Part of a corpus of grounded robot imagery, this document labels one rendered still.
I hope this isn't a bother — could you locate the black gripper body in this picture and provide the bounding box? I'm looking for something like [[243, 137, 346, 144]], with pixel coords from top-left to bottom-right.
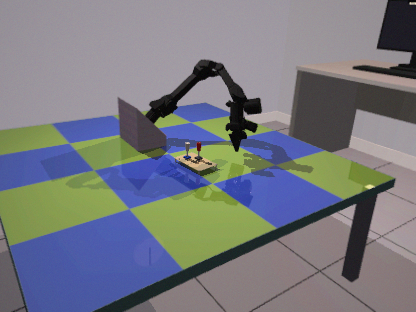
[[226, 114, 247, 139]]

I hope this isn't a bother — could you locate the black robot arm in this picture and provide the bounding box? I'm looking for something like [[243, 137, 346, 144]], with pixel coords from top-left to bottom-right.
[[145, 60, 262, 133]]

